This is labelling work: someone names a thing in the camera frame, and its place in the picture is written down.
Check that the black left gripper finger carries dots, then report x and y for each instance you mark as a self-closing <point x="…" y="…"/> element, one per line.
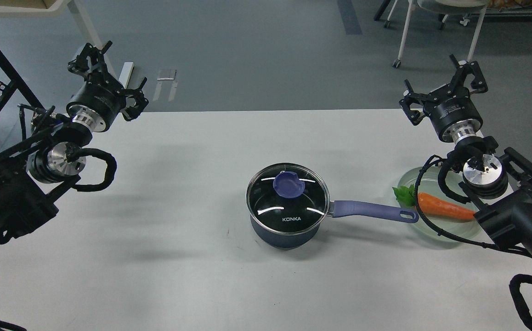
<point x="89" y="63"/>
<point x="140" y="102"/>

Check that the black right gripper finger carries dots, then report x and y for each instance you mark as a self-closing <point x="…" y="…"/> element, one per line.
<point x="467" y="80"/>
<point x="418" y="106"/>

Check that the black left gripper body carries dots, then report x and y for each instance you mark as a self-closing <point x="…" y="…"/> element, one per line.
<point x="95" y="107"/>

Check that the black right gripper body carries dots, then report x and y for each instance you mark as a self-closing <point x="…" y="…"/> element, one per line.
<point x="448" y="115"/>

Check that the blue saucepan with handle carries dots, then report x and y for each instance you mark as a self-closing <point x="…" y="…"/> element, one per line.
<point x="338" y="208"/>

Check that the glass lid with blue knob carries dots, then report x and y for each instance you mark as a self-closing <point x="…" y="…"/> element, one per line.
<point x="287" y="199"/>

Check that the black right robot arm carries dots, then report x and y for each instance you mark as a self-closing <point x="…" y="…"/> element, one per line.
<point x="499" y="186"/>

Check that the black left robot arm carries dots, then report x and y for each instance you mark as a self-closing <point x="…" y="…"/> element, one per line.
<point x="53" y="156"/>

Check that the white floor plate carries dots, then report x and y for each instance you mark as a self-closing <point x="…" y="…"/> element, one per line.
<point x="166" y="86"/>

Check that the clear glass plate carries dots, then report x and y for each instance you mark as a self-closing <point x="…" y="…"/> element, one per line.
<point x="467" y="229"/>

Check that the white rolling chair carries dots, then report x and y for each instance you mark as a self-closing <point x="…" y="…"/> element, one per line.
<point x="445" y="9"/>

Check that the orange toy carrot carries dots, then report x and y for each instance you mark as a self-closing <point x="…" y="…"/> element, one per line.
<point x="431" y="205"/>

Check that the white desk frame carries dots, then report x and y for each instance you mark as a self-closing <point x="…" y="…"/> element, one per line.
<point x="53" y="8"/>

